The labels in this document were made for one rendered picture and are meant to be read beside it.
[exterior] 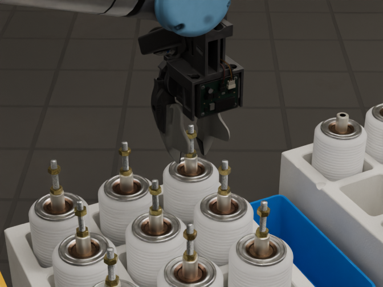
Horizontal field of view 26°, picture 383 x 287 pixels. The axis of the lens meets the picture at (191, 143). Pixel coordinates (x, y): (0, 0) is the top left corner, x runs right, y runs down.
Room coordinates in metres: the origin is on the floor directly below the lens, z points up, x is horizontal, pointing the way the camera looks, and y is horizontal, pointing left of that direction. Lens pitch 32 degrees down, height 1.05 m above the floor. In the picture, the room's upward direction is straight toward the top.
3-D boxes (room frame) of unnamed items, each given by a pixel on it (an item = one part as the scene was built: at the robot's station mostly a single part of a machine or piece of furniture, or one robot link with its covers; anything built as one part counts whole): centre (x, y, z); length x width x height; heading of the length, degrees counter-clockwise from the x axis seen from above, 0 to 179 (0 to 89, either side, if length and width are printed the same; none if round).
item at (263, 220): (0.96, -0.10, 0.30); 0.01 x 0.01 x 0.08
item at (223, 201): (1.06, -0.05, 0.26); 0.02 x 0.02 x 0.03
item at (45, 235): (1.06, 0.21, 0.16); 0.10 x 0.10 x 0.18
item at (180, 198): (1.17, 0.00, 0.16); 0.10 x 0.10 x 0.18
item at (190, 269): (0.90, 0.00, 0.26); 0.02 x 0.02 x 0.03
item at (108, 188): (1.12, 0.11, 0.25); 0.08 x 0.08 x 0.01
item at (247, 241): (0.96, -0.10, 0.25); 0.08 x 0.08 x 0.01
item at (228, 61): (0.89, -0.01, 0.60); 0.09 x 0.08 x 0.12; 30
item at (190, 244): (0.90, 0.00, 0.30); 0.01 x 0.01 x 0.08
